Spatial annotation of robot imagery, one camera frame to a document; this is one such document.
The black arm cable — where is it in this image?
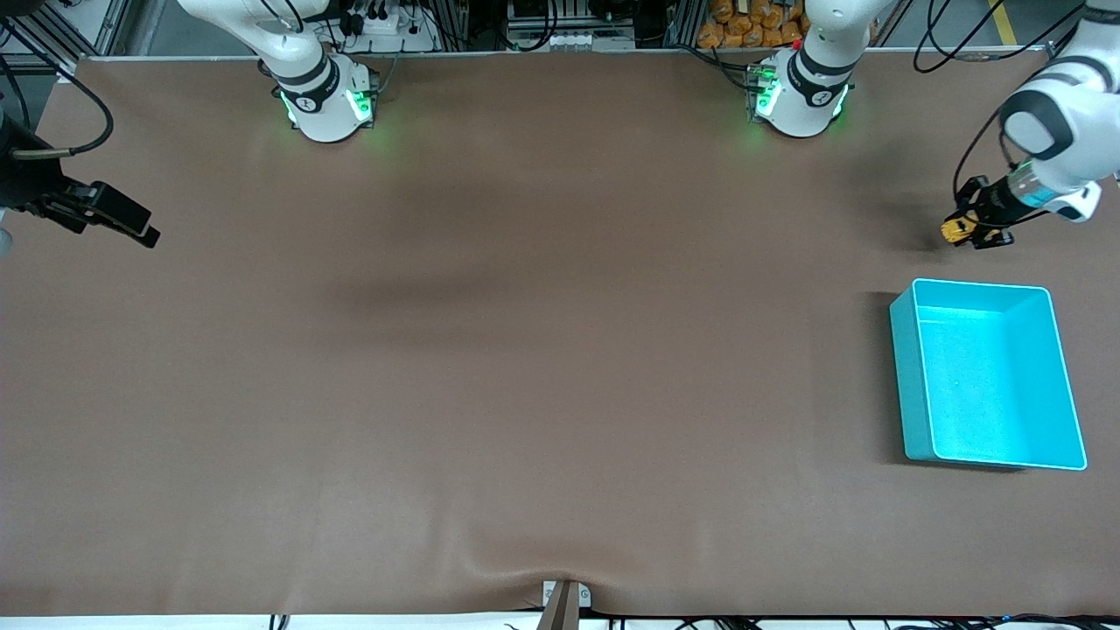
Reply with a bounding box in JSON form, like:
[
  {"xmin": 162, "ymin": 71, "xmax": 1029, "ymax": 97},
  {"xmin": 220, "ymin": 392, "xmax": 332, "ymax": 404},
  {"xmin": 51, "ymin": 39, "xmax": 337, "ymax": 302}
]
[
  {"xmin": 0, "ymin": 17, "xmax": 115, "ymax": 161},
  {"xmin": 914, "ymin": 0, "xmax": 1090, "ymax": 211}
]

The turquoise plastic bin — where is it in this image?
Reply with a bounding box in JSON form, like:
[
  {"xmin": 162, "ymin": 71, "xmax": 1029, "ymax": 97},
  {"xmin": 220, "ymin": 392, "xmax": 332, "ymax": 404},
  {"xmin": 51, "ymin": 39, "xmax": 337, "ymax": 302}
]
[{"xmin": 889, "ymin": 278, "xmax": 1088, "ymax": 472}]

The white power strip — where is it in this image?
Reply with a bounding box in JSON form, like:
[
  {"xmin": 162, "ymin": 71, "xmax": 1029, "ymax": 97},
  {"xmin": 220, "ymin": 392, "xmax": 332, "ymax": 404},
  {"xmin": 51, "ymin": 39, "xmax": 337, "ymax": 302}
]
[{"xmin": 346, "ymin": 0, "xmax": 438, "ymax": 53}]

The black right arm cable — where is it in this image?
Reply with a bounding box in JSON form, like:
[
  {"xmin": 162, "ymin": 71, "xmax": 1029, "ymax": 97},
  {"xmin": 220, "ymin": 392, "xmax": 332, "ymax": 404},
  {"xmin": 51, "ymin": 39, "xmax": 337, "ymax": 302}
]
[{"xmin": 0, "ymin": 17, "xmax": 115, "ymax": 161}]

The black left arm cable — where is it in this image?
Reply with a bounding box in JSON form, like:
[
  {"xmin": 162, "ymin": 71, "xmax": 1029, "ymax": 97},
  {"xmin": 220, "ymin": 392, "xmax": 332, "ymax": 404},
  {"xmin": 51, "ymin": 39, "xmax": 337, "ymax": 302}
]
[{"xmin": 914, "ymin": 0, "xmax": 1090, "ymax": 211}]

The brown table mat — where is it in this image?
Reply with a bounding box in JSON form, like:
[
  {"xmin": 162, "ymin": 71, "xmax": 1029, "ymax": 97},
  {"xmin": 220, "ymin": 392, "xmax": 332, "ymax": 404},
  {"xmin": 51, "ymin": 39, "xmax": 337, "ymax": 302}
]
[{"xmin": 0, "ymin": 51, "xmax": 1120, "ymax": 619}]

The white terminal block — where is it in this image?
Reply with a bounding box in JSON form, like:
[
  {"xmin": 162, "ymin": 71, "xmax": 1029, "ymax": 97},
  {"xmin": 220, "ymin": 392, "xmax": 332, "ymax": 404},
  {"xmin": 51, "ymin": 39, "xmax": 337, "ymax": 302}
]
[{"xmin": 512, "ymin": 31, "xmax": 636, "ymax": 53}]

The orange packaged goods pile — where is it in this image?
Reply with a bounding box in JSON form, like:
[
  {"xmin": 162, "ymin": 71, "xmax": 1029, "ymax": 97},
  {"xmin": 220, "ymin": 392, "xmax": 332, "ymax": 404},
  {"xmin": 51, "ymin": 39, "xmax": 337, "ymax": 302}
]
[{"xmin": 697, "ymin": 0, "xmax": 810, "ymax": 50}]

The metal table clamp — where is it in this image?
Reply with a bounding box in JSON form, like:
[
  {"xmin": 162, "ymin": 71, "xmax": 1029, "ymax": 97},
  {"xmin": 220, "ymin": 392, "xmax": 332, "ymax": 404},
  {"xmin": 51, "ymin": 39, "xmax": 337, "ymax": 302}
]
[{"xmin": 542, "ymin": 579, "xmax": 592, "ymax": 630}]

